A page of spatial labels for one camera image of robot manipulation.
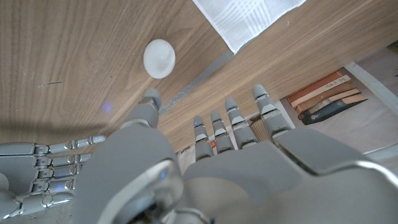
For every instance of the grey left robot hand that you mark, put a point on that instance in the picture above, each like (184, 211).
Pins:
(248, 186)

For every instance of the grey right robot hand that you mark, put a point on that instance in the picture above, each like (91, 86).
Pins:
(18, 168)

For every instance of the small white egg-shaped item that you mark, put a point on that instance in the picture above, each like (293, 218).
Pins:
(159, 58)

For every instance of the white cloth napkin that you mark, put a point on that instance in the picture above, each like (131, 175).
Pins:
(245, 18)

